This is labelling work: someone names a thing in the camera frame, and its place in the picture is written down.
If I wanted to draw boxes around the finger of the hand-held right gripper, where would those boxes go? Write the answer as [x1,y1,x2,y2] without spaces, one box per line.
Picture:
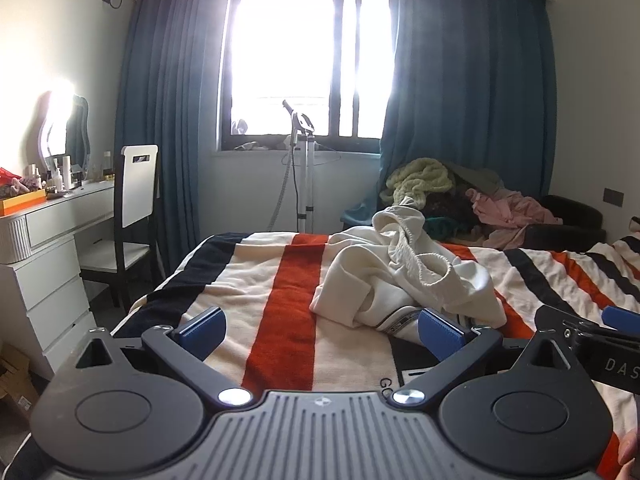
[533,303,607,343]
[600,306,640,333]

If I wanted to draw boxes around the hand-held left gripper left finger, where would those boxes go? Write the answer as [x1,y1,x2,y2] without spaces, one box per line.
[75,306,253,409]

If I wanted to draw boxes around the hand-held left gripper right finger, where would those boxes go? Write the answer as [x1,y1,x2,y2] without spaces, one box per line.
[390,309,577,409]

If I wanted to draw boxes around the cream white pants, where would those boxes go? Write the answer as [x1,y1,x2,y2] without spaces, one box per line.
[310,195,507,345]

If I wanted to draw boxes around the person's right hand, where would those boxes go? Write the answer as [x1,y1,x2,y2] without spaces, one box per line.
[618,429,640,467]

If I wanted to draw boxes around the striped blanket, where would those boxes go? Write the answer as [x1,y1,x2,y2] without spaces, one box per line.
[110,231,640,480]

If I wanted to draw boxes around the black armchair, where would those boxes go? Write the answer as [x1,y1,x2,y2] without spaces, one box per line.
[450,193,607,252]

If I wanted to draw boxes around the pink garment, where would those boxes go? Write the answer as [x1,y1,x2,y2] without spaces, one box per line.
[471,187,564,229]

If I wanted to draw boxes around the dark garment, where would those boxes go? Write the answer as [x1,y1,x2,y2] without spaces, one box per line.
[419,180,482,235]

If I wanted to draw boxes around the teal basket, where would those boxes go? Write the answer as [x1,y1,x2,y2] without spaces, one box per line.
[340,199,387,234]

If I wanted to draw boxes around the white and black chair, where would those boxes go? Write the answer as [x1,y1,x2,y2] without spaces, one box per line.
[79,144,162,312]

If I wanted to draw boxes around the grey-green garment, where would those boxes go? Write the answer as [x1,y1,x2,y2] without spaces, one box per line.
[447,161,503,193]

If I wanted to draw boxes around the white dressing table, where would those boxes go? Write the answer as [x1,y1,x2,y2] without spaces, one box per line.
[0,179,119,382]

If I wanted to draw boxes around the cardboard box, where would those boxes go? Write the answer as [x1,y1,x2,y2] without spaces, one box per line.
[0,342,39,420]

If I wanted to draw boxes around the row of cosmetic bottles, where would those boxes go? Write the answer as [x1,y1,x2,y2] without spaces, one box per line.
[27,151,117,197]

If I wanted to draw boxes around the orange tray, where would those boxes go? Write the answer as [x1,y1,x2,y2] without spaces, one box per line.
[0,188,47,217]

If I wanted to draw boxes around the blue curtain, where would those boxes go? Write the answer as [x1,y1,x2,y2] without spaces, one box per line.
[114,0,242,277]
[377,0,557,213]

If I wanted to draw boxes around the wavy mirror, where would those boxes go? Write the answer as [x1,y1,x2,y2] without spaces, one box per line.
[34,91,92,172]

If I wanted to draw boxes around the window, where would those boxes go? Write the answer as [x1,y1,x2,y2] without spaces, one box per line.
[217,0,394,153]

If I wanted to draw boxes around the wire clothes hanger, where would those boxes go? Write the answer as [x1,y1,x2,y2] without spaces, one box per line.
[311,140,342,167]

